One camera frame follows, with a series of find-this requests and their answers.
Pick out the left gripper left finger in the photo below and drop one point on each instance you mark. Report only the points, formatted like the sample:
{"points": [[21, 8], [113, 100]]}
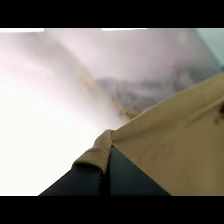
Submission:
{"points": [[80, 183]]}

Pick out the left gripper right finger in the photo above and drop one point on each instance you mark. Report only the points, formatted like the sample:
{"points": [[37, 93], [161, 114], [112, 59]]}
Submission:
{"points": [[130, 178]]}

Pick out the tan shirt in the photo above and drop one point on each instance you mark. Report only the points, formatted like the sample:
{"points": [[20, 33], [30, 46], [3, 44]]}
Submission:
{"points": [[180, 146]]}

